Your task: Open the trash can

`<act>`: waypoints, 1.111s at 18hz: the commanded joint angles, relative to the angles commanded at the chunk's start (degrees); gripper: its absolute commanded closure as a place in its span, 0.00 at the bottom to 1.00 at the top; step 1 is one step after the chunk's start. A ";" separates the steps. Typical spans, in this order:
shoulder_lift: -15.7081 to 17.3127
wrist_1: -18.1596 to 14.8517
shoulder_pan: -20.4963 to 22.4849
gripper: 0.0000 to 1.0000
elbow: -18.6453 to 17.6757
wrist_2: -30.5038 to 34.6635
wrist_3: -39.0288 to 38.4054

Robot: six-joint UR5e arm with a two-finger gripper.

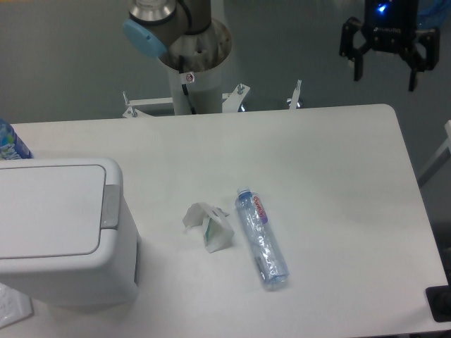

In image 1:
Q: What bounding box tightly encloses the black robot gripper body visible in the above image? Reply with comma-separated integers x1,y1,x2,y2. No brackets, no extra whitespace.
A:
359,0,419,54

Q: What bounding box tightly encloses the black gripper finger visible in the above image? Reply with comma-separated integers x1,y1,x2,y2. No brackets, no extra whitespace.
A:
339,17,373,82
401,27,440,92

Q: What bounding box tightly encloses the silver robot arm blue cap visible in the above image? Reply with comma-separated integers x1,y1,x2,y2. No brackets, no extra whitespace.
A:
123,1,450,91

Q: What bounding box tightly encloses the white trash can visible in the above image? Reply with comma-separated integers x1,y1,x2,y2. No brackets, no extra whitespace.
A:
1,158,140,306

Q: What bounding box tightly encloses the blue plastic bag top right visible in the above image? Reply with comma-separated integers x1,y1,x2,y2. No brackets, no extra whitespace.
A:
416,0,450,30

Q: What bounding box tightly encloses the black clamp table edge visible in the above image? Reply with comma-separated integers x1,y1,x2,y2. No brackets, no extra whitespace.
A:
426,285,450,323

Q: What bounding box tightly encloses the crumpled white paper carton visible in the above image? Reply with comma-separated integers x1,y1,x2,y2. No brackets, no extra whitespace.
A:
183,202,235,254

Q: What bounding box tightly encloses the empty clear plastic water bottle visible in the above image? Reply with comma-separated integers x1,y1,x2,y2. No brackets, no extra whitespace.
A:
235,187,290,291

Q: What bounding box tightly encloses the blue labelled bottle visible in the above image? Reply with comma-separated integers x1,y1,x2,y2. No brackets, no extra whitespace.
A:
1,119,34,160

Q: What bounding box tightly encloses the white frame right edge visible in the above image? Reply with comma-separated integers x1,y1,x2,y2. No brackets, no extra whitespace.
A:
417,120,450,189

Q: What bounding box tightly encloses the white pedestal base frame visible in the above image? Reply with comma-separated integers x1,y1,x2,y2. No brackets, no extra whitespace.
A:
122,79,303,118

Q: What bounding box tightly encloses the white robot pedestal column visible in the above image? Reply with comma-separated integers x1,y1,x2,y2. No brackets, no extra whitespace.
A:
159,18,232,115

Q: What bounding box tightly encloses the black cable on pedestal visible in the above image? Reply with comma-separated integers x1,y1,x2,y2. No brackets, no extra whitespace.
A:
178,54,197,115

